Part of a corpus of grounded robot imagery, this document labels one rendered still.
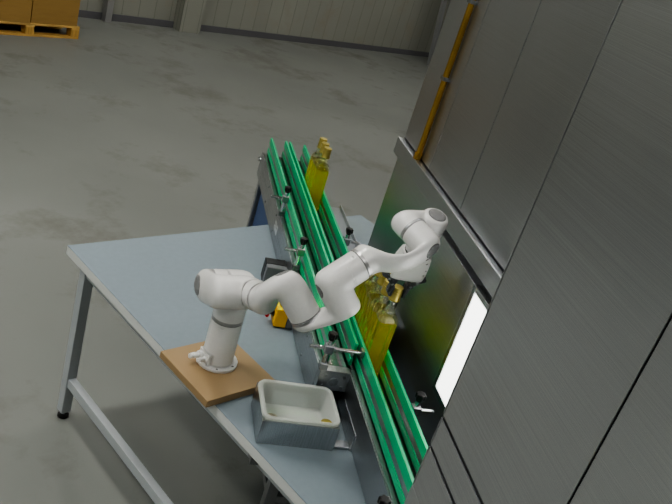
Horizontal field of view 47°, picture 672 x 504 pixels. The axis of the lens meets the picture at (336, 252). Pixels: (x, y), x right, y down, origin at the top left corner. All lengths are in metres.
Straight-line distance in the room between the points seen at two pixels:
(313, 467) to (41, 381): 1.62
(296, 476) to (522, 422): 1.08
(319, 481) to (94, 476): 1.18
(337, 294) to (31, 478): 1.53
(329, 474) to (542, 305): 1.17
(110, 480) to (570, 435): 2.27
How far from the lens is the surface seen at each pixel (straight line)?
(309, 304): 1.98
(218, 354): 2.32
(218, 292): 2.08
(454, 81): 2.55
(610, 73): 1.10
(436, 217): 2.05
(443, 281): 2.24
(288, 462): 2.15
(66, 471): 3.09
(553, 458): 1.06
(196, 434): 3.33
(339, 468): 2.19
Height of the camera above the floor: 2.13
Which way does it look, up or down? 24 degrees down
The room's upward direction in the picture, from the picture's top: 18 degrees clockwise
